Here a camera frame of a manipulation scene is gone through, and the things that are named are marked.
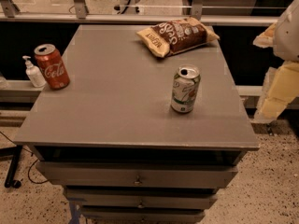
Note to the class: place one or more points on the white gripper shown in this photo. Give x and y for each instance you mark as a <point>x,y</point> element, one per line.
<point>288,36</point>

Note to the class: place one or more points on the green white 7up can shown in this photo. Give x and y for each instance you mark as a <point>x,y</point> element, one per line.
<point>185,87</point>

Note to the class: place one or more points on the brown chip bag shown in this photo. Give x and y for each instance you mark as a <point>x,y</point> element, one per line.
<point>173,37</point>

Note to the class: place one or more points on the red Coca-Cola can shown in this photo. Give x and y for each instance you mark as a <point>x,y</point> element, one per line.
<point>52,66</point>

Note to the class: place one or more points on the grey drawer cabinet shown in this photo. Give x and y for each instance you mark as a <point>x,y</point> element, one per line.
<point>117,108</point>

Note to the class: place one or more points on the middle grey drawer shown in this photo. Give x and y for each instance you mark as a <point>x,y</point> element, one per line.
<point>173,199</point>

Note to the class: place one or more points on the grey drawer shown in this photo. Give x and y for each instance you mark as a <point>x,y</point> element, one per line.
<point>173,199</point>
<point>137,175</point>
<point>142,215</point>

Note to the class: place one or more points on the bottom grey drawer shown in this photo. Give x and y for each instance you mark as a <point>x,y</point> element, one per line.
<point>142,215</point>

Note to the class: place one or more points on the white pump sanitizer bottle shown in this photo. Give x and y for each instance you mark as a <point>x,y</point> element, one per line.
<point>34,73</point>

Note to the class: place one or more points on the top grey drawer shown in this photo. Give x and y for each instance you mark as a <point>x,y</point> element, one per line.
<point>137,175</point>

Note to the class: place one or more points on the black stand leg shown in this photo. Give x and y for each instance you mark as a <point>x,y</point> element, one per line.
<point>14,153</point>

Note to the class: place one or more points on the metal railing frame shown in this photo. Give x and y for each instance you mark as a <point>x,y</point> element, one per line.
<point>209,12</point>

